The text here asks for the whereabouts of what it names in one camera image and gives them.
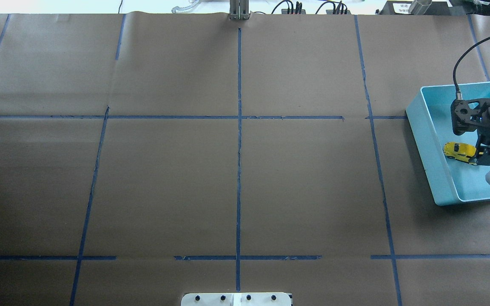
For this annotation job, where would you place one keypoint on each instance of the yellow beetle toy car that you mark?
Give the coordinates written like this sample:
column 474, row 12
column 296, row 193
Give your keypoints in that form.
column 460, row 151

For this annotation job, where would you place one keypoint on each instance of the white pillar with base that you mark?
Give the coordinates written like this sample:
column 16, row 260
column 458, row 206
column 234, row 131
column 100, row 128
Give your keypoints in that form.
column 237, row 299

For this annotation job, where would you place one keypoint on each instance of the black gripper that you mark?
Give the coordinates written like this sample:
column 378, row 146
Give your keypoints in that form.
column 488, row 137

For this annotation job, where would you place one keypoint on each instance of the light blue plastic bin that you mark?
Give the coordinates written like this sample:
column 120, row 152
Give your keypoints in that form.
column 451, row 182

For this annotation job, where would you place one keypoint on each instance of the silver metal cup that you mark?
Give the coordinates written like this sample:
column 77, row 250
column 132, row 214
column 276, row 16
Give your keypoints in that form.
column 419, row 7

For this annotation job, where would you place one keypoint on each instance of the aluminium frame post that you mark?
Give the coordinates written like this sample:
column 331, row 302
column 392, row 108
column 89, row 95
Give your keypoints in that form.
column 239, row 10

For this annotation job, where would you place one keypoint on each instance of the black box under cup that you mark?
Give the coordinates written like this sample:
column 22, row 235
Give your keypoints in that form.
column 400, row 7

